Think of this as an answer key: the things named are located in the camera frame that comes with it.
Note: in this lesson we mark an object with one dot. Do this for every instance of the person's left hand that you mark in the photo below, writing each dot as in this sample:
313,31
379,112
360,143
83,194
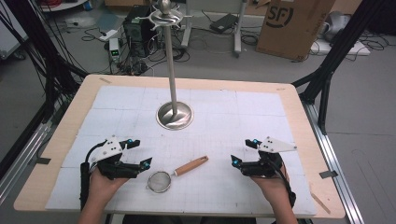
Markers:
102,186

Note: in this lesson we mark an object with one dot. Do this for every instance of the brown cardboard box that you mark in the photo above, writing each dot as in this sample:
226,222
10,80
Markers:
289,28

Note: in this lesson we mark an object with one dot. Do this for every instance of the black frame strut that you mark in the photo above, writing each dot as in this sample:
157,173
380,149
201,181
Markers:
336,53

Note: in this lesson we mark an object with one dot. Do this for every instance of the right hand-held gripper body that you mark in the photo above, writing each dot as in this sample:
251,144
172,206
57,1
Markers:
270,145

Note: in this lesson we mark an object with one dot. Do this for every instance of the black computer tower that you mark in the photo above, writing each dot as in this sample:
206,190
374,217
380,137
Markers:
137,34

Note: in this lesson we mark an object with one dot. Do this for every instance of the flat black device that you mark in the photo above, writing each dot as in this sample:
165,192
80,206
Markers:
224,22

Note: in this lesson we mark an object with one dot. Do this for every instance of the small device with green display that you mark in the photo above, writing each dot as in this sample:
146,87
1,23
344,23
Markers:
114,49

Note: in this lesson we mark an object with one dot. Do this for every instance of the flat white board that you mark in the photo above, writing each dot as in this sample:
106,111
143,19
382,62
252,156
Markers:
342,48

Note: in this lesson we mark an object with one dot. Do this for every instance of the white gridded mat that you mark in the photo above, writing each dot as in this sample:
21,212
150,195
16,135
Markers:
218,130

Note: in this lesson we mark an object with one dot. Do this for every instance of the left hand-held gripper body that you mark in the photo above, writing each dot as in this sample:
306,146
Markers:
109,148

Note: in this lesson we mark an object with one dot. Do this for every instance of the black tape piece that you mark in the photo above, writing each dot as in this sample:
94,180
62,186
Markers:
328,174
43,160

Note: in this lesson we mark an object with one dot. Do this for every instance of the person's right hand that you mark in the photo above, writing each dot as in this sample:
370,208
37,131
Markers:
274,186

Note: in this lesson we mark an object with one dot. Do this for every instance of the grey rounded device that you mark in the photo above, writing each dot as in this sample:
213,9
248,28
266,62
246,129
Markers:
337,23

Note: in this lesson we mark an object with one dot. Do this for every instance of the white power strip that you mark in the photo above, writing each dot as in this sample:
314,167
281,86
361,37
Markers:
108,34

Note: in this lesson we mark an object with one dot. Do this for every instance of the metal utensil stand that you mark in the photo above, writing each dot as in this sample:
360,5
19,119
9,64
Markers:
172,87

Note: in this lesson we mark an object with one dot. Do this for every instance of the brown tape piece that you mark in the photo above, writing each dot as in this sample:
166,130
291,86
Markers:
105,80

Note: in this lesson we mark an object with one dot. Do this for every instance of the thin wooden stick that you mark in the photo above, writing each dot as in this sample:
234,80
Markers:
320,202

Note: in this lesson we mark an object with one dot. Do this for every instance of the grey metal floor stand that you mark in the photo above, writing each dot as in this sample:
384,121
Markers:
238,28

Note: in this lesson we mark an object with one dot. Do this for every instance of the aluminium rail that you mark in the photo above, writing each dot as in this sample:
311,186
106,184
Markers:
21,155
333,161

